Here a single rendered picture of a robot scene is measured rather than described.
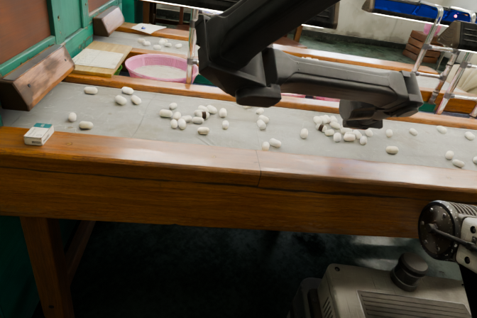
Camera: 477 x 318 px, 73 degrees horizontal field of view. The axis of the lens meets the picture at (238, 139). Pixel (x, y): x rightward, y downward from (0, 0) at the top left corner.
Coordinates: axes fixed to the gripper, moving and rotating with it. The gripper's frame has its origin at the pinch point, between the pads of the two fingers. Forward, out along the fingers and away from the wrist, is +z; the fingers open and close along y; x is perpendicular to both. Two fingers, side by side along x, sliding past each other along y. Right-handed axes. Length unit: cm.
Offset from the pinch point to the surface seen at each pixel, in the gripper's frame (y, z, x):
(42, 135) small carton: 74, -11, 13
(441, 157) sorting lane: -33.4, 3.9, 6.9
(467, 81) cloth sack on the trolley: -225, 181, -104
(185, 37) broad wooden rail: 50, 71, -55
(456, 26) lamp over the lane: -27.8, -10.2, -28.2
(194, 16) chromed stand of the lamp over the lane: 45, 10, -31
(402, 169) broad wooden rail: -11.8, -7.2, 13.1
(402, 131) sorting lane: -28.4, 15.0, -2.8
